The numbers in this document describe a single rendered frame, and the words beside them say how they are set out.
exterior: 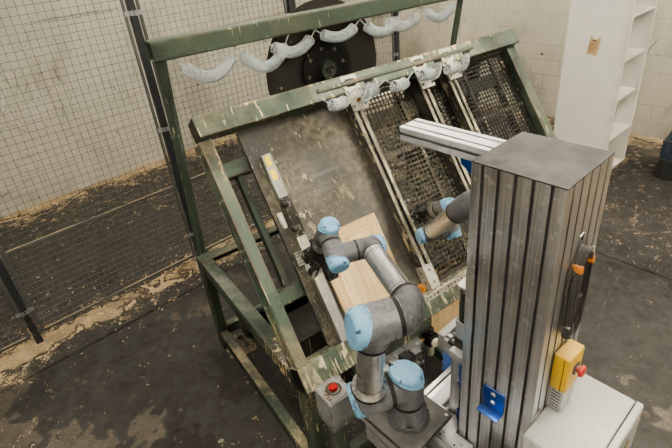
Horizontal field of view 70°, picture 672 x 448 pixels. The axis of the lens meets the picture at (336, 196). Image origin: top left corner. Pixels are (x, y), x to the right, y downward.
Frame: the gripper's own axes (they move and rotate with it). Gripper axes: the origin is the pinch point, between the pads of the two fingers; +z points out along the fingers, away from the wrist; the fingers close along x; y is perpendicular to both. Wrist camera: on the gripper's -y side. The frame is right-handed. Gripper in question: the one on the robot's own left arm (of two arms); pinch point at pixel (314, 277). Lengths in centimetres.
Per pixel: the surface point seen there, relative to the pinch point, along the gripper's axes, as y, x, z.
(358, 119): 59, -72, -9
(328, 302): -3.1, -13.8, 31.6
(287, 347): -8.9, 13.1, 36.1
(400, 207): 15, -73, 16
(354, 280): -0.9, -32.2, 31.4
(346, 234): 18.1, -39.3, 20.8
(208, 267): 79, 0, 106
